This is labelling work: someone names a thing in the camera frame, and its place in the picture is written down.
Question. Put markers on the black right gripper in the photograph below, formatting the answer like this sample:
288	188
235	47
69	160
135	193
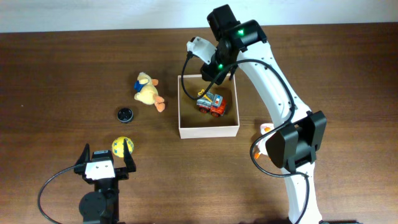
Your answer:
211	73

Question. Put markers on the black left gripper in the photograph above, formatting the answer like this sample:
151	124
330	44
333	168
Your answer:
123	172

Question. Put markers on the red toy fire truck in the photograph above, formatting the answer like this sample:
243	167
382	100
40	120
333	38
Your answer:
213	104

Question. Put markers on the pink cardboard box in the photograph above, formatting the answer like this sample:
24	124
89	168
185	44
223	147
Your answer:
194	124

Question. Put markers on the white duck figurine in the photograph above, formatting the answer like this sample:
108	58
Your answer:
261	145

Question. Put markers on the yellow plush duck toy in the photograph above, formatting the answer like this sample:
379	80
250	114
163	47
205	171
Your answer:
147	92

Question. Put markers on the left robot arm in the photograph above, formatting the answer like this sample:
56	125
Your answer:
102	206

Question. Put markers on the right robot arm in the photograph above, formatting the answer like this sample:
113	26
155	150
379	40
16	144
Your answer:
297	134

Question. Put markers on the yellow blue ball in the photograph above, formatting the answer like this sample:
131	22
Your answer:
117	146

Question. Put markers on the black round cap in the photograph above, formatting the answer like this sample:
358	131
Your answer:
125	115

